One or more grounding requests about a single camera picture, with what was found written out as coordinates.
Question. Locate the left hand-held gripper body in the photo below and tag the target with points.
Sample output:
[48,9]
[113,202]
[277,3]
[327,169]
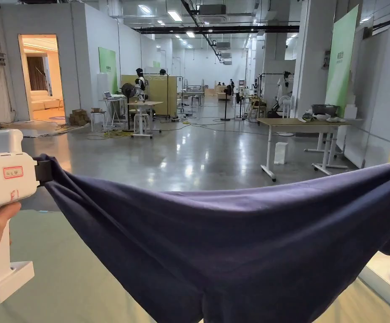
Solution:
[6,188]

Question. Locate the dark blue shirt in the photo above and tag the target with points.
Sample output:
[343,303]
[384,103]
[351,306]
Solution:
[222,249]

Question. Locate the white sofa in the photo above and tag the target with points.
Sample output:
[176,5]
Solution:
[45,101]

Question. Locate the bed with pale green sheet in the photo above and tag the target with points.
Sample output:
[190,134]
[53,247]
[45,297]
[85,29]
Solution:
[64,269]

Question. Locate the pile of brown cartons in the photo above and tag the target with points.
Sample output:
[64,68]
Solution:
[79,117]

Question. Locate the black standing fan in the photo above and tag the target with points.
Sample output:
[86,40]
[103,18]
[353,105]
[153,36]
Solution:
[128,91]
[228,91]

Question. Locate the white and black humanoid robot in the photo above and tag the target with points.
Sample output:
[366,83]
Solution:
[140,85]

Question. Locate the small white carton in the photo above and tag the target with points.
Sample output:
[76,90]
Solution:
[281,153]

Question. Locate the black clothes rack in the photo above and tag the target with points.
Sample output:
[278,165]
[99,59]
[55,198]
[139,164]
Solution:
[275,77]

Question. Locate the white standing fan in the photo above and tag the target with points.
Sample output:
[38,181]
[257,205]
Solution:
[285,102]

